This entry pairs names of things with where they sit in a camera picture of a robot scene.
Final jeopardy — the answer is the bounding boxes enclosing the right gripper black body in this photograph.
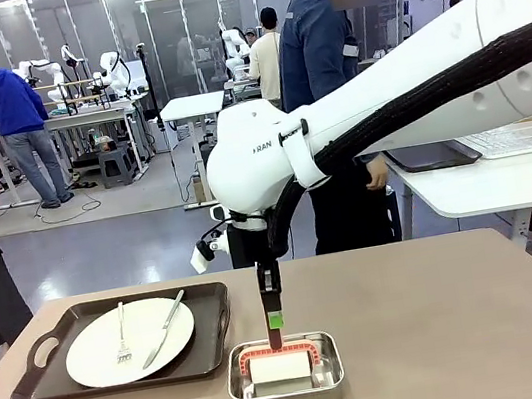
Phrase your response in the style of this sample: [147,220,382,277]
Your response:
[225,216,278,270]

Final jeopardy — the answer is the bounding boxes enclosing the pink lint roller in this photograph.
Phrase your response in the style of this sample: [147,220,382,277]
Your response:
[234,321,324,390]

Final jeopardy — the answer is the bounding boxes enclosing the small cardboard box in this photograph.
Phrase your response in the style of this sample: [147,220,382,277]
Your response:
[190,172,209,206]

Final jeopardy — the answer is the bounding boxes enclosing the white rounded side table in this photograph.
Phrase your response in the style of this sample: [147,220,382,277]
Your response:
[383,136,532,260]

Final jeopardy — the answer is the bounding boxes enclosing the silver table knife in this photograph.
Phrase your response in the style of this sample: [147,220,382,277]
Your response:
[131,288,197,371]

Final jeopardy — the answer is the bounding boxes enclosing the white round plate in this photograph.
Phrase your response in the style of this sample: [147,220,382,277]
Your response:
[57,291,204,393]

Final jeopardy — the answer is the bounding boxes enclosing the black braided cable sleeve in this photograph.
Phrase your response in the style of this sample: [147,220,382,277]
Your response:
[237,14,532,261]

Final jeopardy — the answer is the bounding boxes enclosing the white wire rack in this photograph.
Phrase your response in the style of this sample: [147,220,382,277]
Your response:
[455,119,532,166]

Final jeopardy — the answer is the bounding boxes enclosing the person in dark blue jacket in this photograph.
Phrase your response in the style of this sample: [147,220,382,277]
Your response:
[266,0,435,259]

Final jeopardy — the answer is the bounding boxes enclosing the small white desk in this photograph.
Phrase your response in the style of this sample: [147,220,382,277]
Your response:
[157,89,243,213]

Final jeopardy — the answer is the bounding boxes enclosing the dark brown serving tray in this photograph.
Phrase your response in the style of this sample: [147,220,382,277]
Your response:
[0,279,243,399]

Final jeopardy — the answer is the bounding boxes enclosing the person right hand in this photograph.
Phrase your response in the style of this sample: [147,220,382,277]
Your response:
[362,157,392,192]

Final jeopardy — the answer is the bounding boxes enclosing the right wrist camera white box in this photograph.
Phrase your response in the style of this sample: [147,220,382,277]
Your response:
[186,237,220,276]

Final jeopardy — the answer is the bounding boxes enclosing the silver fork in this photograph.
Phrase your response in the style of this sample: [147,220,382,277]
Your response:
[107,301,135,364]

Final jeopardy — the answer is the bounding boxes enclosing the black plastic stool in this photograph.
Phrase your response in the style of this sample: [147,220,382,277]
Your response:
[96,144,138,190]

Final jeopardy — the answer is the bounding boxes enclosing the person in blue hoodie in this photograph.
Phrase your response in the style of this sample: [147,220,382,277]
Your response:
[0,55,78,218]

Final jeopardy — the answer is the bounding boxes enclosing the person in cream top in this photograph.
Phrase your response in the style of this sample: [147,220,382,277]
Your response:
[238,4,294,114]

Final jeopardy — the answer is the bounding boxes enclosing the black flat tray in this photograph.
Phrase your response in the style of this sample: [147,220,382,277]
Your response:
[383,134,485,178]

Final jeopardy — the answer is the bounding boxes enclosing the long white work table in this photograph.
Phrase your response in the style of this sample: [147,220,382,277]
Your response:
[0,102,153,210]

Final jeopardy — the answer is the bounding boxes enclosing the white cable strap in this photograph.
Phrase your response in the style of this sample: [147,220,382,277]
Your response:
[276,116,331,192]

